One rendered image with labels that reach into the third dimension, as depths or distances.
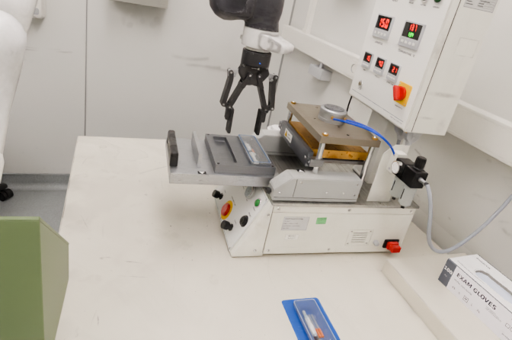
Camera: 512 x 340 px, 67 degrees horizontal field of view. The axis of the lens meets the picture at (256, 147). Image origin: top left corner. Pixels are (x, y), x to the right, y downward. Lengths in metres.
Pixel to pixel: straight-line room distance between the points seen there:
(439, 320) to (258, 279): 0.44
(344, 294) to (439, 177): 0.59
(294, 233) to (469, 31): 0.67
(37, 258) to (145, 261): 0.43
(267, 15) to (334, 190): 0.48
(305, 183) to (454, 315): 0.48
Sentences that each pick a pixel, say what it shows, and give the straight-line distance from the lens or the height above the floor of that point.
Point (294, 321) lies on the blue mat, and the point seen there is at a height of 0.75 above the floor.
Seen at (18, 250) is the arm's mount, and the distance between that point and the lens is 0.66.
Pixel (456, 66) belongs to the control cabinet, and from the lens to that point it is 1.11.
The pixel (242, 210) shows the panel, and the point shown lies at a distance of 1.12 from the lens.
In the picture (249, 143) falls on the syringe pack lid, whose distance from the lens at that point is 1.13.
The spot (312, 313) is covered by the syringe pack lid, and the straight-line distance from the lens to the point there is 0.98.
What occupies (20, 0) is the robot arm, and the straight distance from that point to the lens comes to 0.96.
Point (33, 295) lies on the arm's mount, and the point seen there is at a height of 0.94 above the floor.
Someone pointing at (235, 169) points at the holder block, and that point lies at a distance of 1.01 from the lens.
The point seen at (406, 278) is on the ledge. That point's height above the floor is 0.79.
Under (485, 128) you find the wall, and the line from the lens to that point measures 1.31.
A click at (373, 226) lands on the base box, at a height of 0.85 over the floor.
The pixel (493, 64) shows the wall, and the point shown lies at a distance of 1.38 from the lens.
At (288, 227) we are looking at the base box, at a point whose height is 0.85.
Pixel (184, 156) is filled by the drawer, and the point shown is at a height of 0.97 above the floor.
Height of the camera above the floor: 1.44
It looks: 23 degrees down
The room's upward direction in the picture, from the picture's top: 12 degrees clockwise
